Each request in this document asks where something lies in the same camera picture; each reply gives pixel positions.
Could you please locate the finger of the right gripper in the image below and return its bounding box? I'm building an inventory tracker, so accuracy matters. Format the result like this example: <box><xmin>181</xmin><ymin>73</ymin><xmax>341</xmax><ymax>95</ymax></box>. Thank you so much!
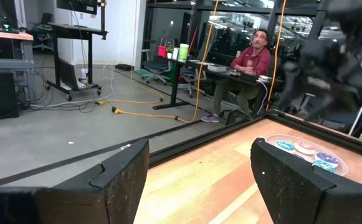
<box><xmin>305</xmin><ymin>90</ymin><xmax>337</xmax><ymax>122</ymax></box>
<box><xmin>277</xmin><ymin>62</ymin><xmax>298</xmax><ymax>110</ymax></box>

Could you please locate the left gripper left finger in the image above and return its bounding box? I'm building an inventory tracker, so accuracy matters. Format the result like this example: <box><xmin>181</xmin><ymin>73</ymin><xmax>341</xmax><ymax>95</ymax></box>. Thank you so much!
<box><xmin>0</xmin><ymin>138</ymin><xmax>151</xmax><ymax>224</ymax></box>

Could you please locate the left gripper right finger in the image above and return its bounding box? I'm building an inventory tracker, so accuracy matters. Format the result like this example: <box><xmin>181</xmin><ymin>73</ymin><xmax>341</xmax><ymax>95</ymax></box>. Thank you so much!
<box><xmin>250</xmin><ymin>138</ymin><xmax>362</xmax><ymax>224</ymax></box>

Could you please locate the small teal donut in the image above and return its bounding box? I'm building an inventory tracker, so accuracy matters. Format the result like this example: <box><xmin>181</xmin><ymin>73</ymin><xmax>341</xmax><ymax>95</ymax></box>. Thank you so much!
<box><xmin>312</xmin><ymin>159</ymin><xmax>337</xmax><ymax>174</ymax></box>
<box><xmin>275</xmin><ymin>140</ymin><xmax>296</xmax><ymax>153</ymax></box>

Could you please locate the black steel column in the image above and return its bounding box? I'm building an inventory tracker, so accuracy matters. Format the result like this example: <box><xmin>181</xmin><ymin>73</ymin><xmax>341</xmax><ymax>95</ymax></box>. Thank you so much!
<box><xmin>305</xmin><ymin>0</ymin><xmax>330</xmax><ymax>41</ymax></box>

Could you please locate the person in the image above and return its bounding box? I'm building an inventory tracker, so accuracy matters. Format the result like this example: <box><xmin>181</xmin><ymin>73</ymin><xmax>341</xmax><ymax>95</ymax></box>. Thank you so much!
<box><xmin>201</xmin><ymin>28</ymin><xmax>272</xmax><ymax>123</ymax></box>

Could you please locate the black desktop device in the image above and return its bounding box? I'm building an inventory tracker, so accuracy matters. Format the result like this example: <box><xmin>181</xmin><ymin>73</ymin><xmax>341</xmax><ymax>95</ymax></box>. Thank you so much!
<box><xmin>229</xmin><ymin>68</ymin><xmax>260</xmax><ymax>83</ymax></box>

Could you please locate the white box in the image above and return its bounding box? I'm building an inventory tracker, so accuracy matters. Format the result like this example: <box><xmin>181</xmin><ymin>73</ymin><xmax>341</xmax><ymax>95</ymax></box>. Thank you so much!
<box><xmin>207</xmin><ymin>63</ymin><xmax>227</xmax><ymax>72</ymax></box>

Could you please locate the grey office chair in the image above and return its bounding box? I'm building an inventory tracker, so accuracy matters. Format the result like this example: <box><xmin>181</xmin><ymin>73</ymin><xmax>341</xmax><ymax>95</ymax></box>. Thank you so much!
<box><xmin>178</xmin><ymin>65</ymin><xmax>207</xmax><ymax>98</ymax></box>
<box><xmin>141</xmin><ymin>48</ymin><xmax>172</xmax><ymax>85</ymax></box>

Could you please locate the green white wipes canister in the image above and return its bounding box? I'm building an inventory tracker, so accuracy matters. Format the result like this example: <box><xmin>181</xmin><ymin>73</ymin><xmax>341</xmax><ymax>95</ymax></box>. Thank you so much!
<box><xmin>178</xmin><ymin>42</ymin><xmax>190</xmax><ymax>62</ymax></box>

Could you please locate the long black office desk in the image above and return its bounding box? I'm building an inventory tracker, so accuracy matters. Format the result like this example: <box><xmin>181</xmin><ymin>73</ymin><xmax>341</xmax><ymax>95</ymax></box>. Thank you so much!
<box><xmin>151</xmin><ymin>53</ymin><xmax>285</xmax><ymax>110</ymax></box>

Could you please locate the white plastic jug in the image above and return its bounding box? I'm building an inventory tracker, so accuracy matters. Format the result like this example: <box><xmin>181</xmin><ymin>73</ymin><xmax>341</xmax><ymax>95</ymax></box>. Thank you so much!
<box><xmin>80</xmin><ymin>67</ymin><xmax>90</xmax><ymax>85</ymax></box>

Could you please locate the black flat floor box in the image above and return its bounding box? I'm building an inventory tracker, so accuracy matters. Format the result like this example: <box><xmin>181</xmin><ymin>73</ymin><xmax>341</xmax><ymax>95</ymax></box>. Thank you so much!
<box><xmin>115</xmin><ymin>62</ymin><xmax>135</xmax><ymax>71</ymax></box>

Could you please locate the black rolling standing desk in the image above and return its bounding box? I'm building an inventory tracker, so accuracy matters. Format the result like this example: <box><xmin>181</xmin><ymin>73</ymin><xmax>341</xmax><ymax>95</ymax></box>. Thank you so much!
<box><xmin>45</xmin><ymin>0</ymin><xmax>109</xmax><ymax>101</ymax></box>

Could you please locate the black office chair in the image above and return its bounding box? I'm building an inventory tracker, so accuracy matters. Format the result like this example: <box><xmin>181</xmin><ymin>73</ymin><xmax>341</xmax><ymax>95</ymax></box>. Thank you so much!
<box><xmin>31</xmin><ymin>12</ymin><xmax>55</xmax><ymax>52</ymax></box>

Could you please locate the black monitor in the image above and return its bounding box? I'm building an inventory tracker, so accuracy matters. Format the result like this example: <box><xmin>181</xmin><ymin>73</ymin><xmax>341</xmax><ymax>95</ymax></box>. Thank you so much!
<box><xmin>55</xmin><ymin>0</ymin><xmax>99</xmax><ymax>15</ymax></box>

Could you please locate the wood-top workbench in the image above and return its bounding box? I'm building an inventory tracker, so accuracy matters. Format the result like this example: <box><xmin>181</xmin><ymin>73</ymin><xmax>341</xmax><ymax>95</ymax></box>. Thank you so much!
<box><xmin>0</xmin><ymin>24</ymin><xmax>36</xmax><ymax>71</ymax></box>

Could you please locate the white hanging cable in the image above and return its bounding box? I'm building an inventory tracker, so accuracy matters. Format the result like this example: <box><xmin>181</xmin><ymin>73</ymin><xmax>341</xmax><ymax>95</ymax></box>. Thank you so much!
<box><xmin>257</xmin><ymin>73</ymin><xmax>274</xmax><ymax>113</ymax></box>

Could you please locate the yellow extension cord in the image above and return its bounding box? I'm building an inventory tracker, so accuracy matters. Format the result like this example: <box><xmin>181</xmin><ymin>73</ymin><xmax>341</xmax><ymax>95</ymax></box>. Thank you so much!
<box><xmin>265</xmin><ymin>0</ymin><xmax>288</xmax><ymax>110</ymax></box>
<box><xmin>111</xmin><ymin>0</ymin><xmax>221</xmax><ymax>123</ymax></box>
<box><xmin>95</xmin><ymin>74</ymin><xmax>166</xmax><ymax>105</ymax></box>

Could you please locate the black-framed glass wall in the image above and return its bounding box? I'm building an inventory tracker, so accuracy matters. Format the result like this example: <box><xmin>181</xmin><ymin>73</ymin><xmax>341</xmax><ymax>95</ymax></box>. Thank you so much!
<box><xmin>141</xmin><ymin>0</ymin><xmax>362</xmax><ymax>111</ymax></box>

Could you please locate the white floor cable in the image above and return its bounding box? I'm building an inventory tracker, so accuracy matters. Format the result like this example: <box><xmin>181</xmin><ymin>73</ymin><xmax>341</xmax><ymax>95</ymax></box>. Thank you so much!
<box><xmin>28</xmin><ymin>63</ymin><xmax>117</xmax><ymax>108</ymax></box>

